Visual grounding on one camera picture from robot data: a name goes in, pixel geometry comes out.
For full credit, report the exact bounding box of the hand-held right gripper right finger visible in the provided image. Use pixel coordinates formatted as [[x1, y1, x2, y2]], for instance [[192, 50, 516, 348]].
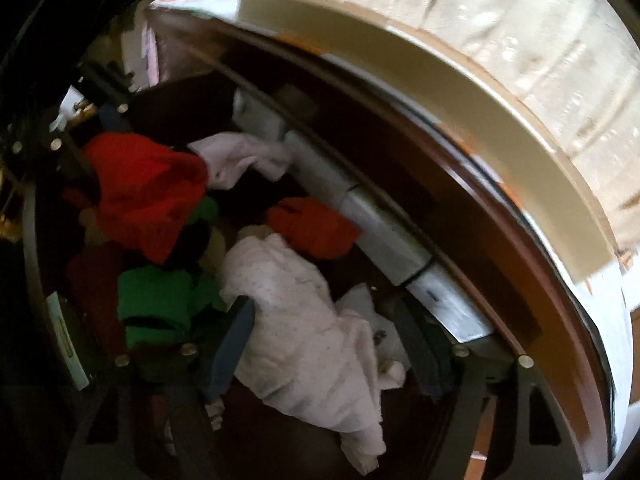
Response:
[[395, 295, 586, 480]]

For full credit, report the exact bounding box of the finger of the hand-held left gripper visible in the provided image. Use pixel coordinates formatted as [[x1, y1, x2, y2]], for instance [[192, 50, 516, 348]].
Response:
[[75, 67, 138, 131], [10, 130, 96, 196]]

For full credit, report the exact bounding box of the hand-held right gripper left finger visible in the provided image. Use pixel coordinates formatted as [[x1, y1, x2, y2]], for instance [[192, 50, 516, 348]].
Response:
[[60, 297, 258, 480]]

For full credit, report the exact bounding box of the pink dotted sock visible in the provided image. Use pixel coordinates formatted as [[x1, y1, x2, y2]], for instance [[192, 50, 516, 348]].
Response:
[[217, 232, 388, 471]]

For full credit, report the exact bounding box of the bright red underwear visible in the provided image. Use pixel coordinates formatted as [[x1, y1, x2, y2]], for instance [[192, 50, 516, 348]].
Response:
[[62, 132, 211, 266]]

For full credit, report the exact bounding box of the green and black underwear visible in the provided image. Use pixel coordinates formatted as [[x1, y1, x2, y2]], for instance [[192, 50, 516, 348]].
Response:
[[117, 195, 228, 351]]

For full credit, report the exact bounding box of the pink printed underwear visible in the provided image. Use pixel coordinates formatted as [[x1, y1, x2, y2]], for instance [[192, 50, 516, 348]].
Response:
[[187, 131, 296, 191]]

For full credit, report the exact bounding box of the brown wooden table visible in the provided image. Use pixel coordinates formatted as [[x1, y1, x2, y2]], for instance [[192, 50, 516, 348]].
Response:
[[145, 5, 616, 461]]

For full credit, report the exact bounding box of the cream floral curtain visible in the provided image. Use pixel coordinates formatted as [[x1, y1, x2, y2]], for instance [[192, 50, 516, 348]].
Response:
[[160, 0, 640, 261]]

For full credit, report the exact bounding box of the silver drawer rail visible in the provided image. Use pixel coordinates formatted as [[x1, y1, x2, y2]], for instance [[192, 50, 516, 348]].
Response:
[[232, 87, 493, 346]]

